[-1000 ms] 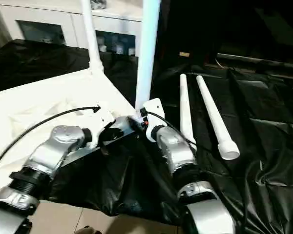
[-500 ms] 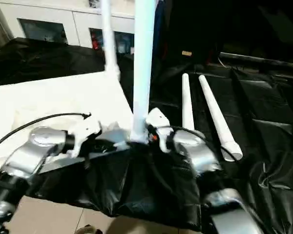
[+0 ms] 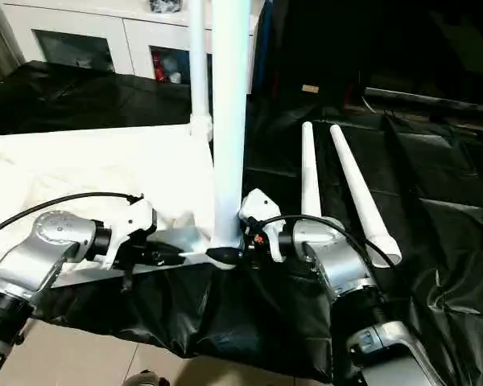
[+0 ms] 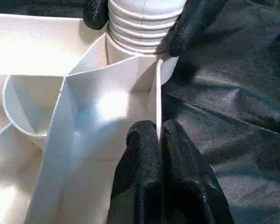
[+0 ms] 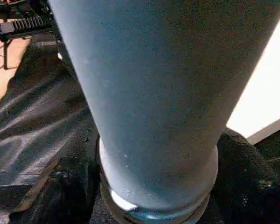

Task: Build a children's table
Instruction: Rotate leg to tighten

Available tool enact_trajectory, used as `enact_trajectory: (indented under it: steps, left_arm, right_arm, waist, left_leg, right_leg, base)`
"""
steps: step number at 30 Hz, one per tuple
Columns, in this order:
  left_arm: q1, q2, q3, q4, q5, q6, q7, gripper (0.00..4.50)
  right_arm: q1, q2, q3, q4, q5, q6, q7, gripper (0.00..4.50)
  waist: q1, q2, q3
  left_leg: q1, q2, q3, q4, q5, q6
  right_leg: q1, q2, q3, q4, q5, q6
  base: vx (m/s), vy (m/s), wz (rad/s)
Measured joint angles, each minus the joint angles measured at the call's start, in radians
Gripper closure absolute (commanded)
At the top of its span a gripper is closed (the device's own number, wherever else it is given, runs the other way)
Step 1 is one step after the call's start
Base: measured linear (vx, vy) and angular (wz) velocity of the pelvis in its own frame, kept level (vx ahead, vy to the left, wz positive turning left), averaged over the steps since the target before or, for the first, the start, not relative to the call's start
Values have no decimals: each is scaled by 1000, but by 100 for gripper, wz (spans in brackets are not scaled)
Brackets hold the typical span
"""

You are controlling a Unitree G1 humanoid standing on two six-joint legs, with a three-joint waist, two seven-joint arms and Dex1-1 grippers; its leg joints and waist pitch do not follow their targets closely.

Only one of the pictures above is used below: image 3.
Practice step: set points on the white plastic table leg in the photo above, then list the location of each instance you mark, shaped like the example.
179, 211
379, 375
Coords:
229, 120
310, 169
197, 60
358, 189

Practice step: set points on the white plastic table top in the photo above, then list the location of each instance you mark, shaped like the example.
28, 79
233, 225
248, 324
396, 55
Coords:
84, 169

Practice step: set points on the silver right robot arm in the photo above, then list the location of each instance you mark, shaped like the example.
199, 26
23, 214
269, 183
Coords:
346, 273

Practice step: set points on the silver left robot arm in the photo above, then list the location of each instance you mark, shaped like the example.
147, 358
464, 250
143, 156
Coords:
56, 237

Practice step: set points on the small tan label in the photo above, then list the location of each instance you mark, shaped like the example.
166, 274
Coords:
310, 89

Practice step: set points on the white jar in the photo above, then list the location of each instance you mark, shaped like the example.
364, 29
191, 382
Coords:
175, 77

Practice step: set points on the red package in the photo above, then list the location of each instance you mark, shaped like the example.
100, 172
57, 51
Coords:
159, 68

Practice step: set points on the black mat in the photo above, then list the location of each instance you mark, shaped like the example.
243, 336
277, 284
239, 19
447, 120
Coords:
447, 181

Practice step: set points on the white glass-door cabinet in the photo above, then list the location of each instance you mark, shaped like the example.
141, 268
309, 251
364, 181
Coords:
125, 36

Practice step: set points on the black flat monitor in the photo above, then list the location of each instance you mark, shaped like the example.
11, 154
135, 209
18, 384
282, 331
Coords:
426, 98

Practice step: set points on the black backdrop cloth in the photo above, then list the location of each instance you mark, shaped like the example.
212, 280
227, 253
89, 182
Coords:
386, 40

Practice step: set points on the grey curtain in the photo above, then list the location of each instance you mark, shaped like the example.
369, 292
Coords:
0, 36

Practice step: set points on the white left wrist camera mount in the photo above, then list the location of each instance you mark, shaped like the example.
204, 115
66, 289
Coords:
133, 225

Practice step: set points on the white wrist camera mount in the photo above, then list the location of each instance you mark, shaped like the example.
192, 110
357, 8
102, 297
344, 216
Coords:
261, 205
133, 225

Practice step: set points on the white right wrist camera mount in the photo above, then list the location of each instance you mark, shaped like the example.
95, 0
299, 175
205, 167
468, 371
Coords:
261, 205

